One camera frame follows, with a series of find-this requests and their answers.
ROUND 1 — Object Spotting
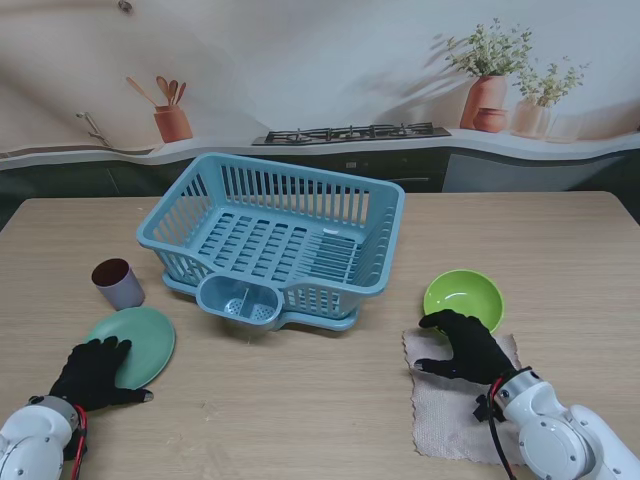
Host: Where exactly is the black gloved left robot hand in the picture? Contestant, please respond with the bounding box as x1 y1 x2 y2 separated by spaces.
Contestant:
48 335 155 412

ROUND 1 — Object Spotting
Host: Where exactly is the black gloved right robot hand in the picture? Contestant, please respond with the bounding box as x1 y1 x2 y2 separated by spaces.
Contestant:
413 309 519 385

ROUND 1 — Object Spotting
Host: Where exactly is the lime green bowl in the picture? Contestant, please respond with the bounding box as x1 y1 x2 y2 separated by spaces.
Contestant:
423 269 505 335

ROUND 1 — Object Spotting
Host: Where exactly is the pale green plate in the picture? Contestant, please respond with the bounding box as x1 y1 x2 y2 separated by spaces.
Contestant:
83 306 177 390

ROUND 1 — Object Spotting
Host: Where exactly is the beige wiping cloth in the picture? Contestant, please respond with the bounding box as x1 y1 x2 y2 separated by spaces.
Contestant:
402 329 524 466

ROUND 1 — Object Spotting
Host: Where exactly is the purple plastic cup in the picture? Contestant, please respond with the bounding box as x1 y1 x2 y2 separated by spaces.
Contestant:
91 258 146 310

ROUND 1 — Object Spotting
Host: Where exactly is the blue plastic dish rack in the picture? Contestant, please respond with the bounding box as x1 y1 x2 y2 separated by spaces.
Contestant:
136 152 407 324

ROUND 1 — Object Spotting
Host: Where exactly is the printed kitchen backdrop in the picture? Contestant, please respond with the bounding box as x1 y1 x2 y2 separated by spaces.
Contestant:
0 0 640 231

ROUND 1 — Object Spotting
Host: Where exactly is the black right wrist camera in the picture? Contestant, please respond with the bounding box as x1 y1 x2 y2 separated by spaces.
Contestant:
472 393 495 425

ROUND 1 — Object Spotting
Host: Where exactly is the red black left arm cable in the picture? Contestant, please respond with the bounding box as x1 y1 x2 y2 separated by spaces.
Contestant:
68 403 89 480

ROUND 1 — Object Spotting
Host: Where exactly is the red black arm cable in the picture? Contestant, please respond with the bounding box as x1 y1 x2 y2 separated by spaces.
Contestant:
68 403 89 480
485 378 516 480

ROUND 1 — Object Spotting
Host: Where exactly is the red black right arm cable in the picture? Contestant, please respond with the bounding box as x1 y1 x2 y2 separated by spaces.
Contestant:
485 378 516 480

